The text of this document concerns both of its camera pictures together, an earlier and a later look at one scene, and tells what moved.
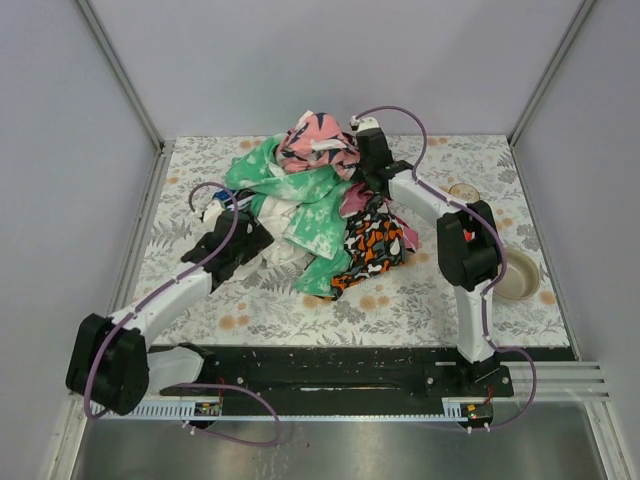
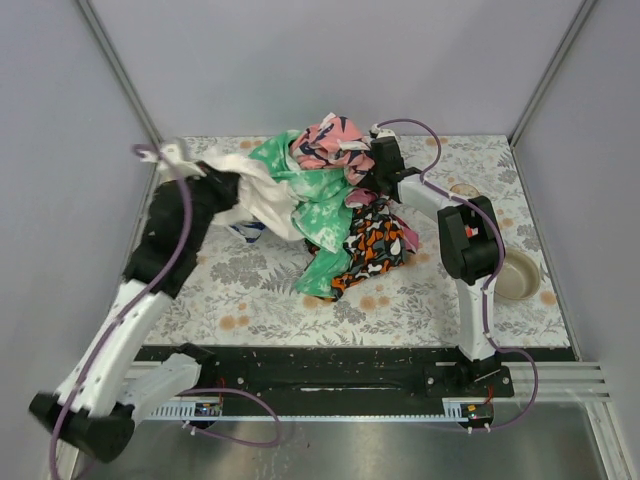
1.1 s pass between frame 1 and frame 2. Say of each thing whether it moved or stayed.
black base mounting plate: stayed
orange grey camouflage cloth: stayed
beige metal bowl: stayed
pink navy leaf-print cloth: moved
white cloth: moved
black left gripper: moved
